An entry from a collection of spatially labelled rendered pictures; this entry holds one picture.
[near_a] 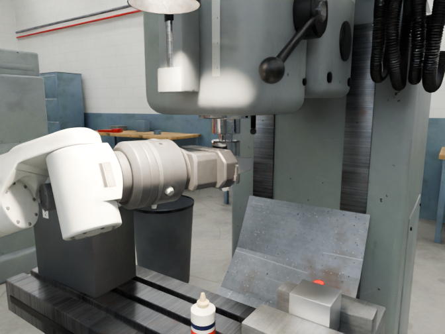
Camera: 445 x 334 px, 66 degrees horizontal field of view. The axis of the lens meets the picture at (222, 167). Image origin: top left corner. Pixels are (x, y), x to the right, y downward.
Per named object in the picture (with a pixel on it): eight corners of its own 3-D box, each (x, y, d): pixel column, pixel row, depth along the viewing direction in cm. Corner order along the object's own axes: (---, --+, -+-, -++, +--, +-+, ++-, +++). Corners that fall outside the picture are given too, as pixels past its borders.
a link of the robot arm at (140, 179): (149, 128, 44) (53, 132, 36) (171, 210, 42) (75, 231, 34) (115, 160, 52) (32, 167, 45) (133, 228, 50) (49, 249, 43)
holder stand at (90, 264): (95, 299, 74) (89, 209, 71) (37, 274, 85) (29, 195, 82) (136, 276, 84) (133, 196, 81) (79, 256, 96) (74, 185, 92)
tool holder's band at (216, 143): (205, 146, 56) (205, 140, 56) (228, 144, 59) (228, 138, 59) (222, 148, 52) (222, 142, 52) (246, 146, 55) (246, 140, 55)
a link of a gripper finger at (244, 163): (248, 172, 57) (220, 177, 53) (249, 153, 56) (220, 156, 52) (255, 173, 55) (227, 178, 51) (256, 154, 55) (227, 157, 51)
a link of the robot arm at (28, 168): (83, 120, 39) (-27, 158, 39) (101, 197, 37) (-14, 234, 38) (107, 135, 45) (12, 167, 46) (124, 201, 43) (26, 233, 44)
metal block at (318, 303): (328, 346, 48) (330, 306, 47) (287, 330, 51) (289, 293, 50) (339, 327, 52) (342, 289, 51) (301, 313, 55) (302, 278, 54)
